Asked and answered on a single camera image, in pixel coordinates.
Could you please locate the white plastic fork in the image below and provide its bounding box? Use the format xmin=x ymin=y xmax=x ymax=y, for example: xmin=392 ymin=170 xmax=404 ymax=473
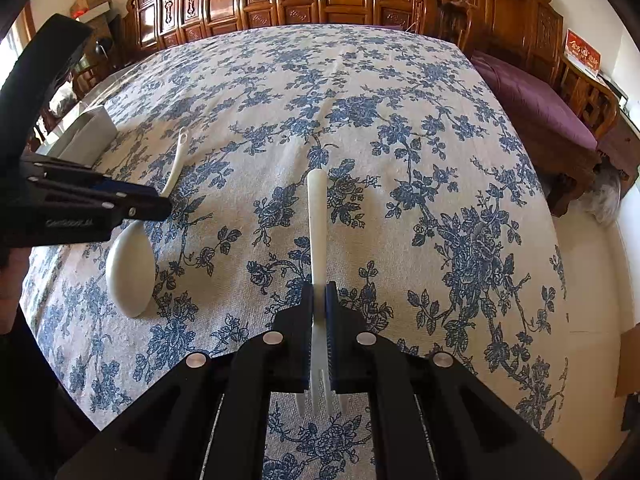
xmin=294 ymin=168 xmax=341 ymax=417

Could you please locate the person's left hand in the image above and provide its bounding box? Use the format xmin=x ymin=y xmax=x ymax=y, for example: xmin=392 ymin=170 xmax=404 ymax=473
xmin=0 ymin=247 xmax=32 ymax=335

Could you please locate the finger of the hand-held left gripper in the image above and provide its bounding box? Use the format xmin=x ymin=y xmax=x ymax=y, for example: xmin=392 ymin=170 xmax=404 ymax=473
xmin=27 ymin=177 xmax=173 ymax=222
xmin=20 ymin=155 xmax=153 ymax=200

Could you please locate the brown cardboard sheet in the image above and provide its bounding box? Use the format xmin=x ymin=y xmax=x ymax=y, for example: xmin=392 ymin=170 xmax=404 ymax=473
xmin=614 ymin=324 xmax=640 ymax=397

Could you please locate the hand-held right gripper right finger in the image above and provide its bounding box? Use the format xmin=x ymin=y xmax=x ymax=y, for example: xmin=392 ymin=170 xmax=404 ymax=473
xmin=325 ymin=280 xmax=584 ymax=480

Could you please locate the wooden side table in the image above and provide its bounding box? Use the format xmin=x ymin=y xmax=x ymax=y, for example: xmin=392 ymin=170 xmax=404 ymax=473
xmin=596 ymin=107 xmax=640 ymax=188

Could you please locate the red desk calendar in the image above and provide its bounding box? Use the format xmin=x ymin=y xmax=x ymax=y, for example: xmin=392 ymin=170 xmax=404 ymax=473
xmin=564 ymin=28 xmax=602 ymax=79

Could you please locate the blue floral tablecloth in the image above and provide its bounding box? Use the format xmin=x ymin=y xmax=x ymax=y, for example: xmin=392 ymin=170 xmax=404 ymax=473
xmin=20 ymin=22 xmax=572 ymax=480

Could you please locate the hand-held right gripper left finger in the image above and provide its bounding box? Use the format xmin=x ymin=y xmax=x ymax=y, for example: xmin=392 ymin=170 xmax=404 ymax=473
xmin=55 ymin=280 xmax=316 ymax=480

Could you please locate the carved wooden sofa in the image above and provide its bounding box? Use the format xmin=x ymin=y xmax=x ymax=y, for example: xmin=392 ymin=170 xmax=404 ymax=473
xmin=440 ymin=0 xmax=622 ymax=218

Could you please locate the purple sofa cushion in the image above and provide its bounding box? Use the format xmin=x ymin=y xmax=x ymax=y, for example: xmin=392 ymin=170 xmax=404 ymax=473
xmin=469 ymin=50 xmax=601 ymax=154

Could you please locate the cardboard box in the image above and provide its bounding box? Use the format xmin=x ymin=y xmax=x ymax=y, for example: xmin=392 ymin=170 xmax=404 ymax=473
xmin=69 ymin=0 xmax=114 ymax=24

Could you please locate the rectangular metal tray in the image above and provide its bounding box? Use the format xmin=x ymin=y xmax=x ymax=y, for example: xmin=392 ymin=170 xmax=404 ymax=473
xmin=37 ymin=104 xmax=119 ymax=172

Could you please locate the grey fuzzy bundle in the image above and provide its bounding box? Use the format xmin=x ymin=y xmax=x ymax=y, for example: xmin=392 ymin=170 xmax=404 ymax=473
xmin=587 ymin=164 xmax=623 ymax=228

